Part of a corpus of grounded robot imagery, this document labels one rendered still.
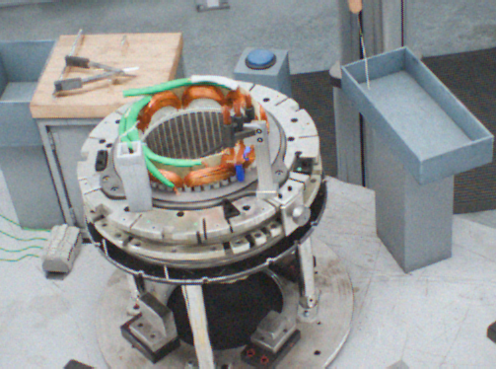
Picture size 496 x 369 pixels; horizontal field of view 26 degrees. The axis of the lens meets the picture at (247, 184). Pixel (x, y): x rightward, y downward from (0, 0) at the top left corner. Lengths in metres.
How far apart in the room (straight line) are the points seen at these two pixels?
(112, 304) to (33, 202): 0.25
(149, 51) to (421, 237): 0.50
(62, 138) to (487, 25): 2.24
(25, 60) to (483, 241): 0.79
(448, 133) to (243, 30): 2.24
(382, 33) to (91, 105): 0.49
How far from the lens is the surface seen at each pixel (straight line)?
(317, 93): 3.31
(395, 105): 1.55
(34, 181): 1.74
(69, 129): 1.61
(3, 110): 1.63
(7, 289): 1.73
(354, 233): 1.70
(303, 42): 3.58
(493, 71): 3.39
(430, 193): 1.55
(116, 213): 1.32
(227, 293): 1.62
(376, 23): 1.71
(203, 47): 3.62
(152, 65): 1.62
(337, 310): 1.56
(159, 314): 1.49
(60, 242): 1.72
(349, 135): 1.87
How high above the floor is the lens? 1.95
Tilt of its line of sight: 40 degrees down
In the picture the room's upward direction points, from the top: 8 degrees counter-clockwise
